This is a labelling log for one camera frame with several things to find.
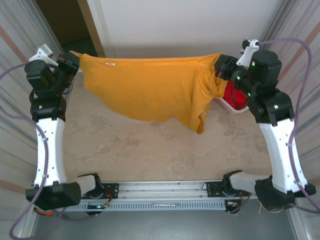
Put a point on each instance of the white plastic basket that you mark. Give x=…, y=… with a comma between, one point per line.
x=231, y=110

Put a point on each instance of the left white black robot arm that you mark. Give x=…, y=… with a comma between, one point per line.
x=50, y=150

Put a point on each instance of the brown wooden door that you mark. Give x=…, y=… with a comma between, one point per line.
x=62, y=17

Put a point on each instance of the red cloth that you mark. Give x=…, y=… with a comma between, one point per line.
x=238, y=98

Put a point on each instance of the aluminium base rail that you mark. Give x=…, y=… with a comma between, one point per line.
x=162, y=187

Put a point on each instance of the beige door frame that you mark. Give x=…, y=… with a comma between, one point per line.
x=90, y=25

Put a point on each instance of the yellow t-shirt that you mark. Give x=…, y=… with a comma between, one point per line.
x=150, y=87

